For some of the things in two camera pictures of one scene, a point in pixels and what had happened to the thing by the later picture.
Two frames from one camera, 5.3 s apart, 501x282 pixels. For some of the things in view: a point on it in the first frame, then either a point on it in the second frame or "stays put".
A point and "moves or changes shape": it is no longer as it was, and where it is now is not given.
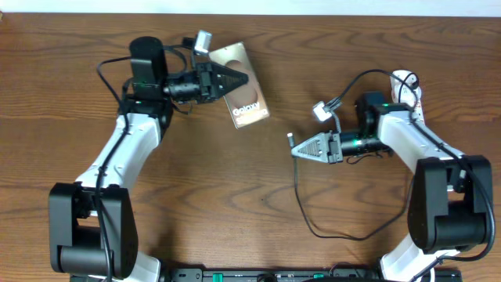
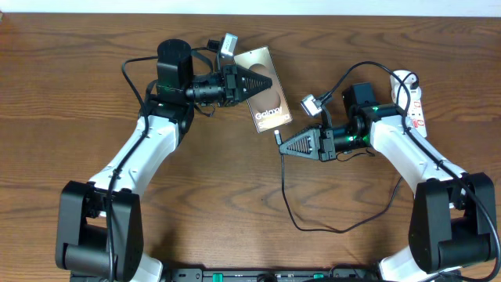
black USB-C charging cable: (338, 238) to (416, 83)
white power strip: (405, 89) stays put
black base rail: (304, 275) stays put
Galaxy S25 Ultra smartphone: (246, 103) moves or changes shape
